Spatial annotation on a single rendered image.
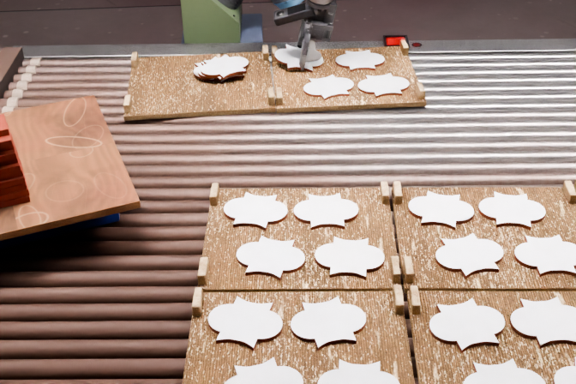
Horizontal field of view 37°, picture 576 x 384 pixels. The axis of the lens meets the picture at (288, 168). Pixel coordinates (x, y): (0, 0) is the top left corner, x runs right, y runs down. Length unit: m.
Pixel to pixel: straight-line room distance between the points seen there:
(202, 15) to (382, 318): 1.42
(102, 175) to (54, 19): 3.53
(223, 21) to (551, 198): 1.26
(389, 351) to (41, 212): 0.76
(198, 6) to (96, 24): 2.51
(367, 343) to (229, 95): 1.00
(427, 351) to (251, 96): 1.03
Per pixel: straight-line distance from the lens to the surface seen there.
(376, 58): 2.56
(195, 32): 2.82
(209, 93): 2.41
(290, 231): 1.87
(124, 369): 1.64
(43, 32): 5.25
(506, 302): 1.74
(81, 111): 2.18
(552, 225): 1.96
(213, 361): 1.60
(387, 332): 1.64
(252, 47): 2.70
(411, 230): 1.88
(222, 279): 1.76
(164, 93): 2.43
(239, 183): 2.07
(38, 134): 2.11
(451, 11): 5.29
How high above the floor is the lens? 2.09
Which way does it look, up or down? 34 degrees down
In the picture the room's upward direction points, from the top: 1 degrees counter-clockwise
